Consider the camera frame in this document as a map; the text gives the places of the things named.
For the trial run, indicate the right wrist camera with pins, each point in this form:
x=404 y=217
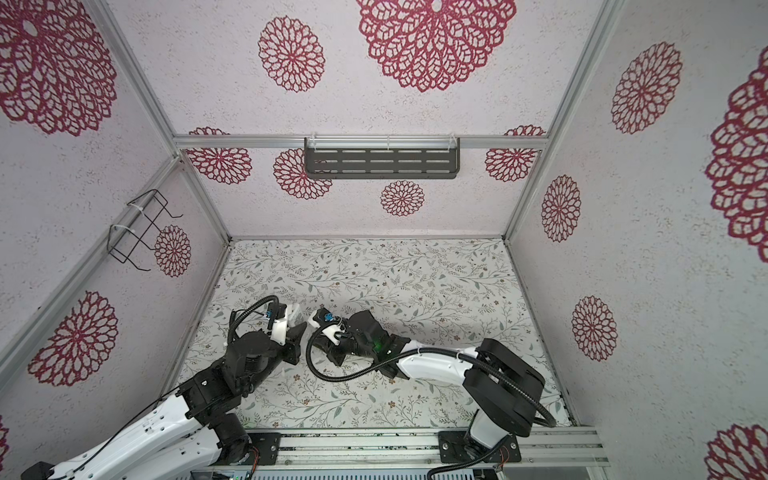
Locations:
x=332 y=328

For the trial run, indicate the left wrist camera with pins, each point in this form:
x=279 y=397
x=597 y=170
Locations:
x=277 y=317

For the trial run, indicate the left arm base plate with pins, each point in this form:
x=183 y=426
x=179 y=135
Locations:
x=263 y=449

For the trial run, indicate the black wire wall rack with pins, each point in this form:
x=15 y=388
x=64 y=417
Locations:
x=124 y=238

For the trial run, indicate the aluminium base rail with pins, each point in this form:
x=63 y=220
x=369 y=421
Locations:
x=402 y=448

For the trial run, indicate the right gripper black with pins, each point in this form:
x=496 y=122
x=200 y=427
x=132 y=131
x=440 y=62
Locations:
x=332 y=349

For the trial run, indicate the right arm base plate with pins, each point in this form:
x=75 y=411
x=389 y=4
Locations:
x=459 y=447

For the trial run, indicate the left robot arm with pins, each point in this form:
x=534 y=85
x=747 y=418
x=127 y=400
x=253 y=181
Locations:
x=194 y=425

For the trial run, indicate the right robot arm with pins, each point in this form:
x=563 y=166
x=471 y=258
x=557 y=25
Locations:
x=505 y=388

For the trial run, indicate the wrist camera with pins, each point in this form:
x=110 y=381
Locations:
x=332 y=328
x=277 y=317

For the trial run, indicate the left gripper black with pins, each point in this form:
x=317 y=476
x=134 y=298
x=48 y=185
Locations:
x=293 y=342

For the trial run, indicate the grey wall shelf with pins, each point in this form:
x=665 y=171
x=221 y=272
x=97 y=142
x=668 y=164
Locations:
x=382 y=160

